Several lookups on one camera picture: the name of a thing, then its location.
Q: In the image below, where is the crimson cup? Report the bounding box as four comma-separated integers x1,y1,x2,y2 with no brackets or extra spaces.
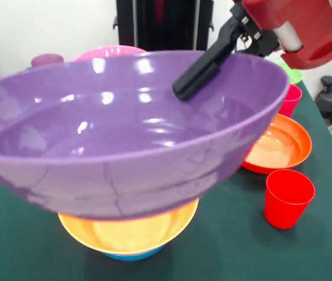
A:
279,84,303,118

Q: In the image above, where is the large blue bowl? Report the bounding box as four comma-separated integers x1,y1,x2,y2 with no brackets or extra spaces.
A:
102,245,165,262

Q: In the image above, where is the red-orange bowl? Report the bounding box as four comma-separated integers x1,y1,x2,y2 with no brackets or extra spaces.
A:
241,113,313,175

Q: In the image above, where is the purple bowl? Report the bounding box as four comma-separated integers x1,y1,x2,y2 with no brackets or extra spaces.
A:
0,50,291,221

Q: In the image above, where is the pink bowl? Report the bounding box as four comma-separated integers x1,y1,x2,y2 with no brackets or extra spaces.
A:
74,44,148,62

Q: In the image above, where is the purple cup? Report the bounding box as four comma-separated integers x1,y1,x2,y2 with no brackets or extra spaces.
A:
30,53,64,67

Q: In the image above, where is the orange bowl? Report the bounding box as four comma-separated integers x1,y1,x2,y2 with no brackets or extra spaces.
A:
57,197,200,255

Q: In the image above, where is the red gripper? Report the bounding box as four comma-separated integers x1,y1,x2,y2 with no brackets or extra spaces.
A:
230,0,332,70

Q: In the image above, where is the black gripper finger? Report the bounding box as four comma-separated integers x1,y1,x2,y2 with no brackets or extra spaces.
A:
172,16,244,102

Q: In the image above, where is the red cup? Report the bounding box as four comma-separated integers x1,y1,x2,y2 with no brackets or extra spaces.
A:
263,169,316,230

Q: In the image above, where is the dark green tablecloth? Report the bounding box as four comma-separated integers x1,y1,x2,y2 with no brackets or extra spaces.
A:
0,67,332,281

